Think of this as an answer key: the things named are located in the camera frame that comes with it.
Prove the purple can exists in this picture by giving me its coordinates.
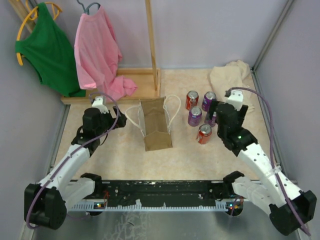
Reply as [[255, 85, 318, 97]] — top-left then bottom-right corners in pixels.
[[201, 91, 217, 112], [204, 112, 216, 128], [187, 106, 202, 127]]

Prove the red can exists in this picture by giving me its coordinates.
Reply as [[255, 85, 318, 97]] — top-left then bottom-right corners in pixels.
[[185, 90, 199, 110], [197, 123, 212, 145]]

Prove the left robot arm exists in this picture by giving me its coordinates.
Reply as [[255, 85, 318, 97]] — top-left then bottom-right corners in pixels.
[[24, 105, 127, 230]]

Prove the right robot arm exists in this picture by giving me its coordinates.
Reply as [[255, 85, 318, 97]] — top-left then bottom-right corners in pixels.
[[209, 101, 317, 236]]

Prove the brown canvas tote bag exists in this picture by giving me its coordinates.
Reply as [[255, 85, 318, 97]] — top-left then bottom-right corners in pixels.
[[124, 94, 182, 152]]

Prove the beige cloth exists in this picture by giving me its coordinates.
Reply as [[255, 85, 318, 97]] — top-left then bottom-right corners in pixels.
[[209, 60, 254, 101]]

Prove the wooden clothes rack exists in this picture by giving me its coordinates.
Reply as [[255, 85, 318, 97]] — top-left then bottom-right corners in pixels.
[[9, 0, 161, 104]]

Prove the pink shirt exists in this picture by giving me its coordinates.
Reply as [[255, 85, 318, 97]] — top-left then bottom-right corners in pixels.
[[74, 6, 138, 100]]

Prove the green tank top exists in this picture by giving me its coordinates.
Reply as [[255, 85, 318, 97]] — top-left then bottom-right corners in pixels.
[[15, 2, 86, 97]]

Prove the grey hanger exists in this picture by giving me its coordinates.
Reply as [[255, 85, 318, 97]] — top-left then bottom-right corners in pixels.
[[76, 0, 101, 15]]

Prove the yellow hanger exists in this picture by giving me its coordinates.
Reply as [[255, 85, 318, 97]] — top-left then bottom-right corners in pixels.
[[16, 1, 63, 66]]

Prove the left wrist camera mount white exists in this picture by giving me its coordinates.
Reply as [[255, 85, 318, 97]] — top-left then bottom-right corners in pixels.
[[91, 95, 110, 114]]

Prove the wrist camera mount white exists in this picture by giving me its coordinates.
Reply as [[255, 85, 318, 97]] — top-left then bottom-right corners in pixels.
[[91, 95, 110, 114], [225, 90, 244, 111]]

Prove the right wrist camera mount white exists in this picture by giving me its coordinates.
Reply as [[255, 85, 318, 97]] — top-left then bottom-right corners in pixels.
[[225, 90, 244, 111]]

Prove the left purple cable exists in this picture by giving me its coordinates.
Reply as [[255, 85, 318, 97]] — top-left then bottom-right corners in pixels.
[[25, 91, 122, 230]]

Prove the purple cable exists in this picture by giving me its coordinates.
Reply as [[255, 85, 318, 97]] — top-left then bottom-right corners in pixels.
[[224, 86, 312, 237], [25, 91, 122, 230]]

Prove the aluminium frame rail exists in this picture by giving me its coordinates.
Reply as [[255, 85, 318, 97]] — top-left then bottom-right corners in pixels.
[[251, 0, 296, 73]]

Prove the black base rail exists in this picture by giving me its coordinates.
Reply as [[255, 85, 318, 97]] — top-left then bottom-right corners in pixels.
[[84, 180, 236, 208]]

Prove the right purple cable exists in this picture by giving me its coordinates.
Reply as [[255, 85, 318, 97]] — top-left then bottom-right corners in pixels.
[[224, 86, 312, 237]]

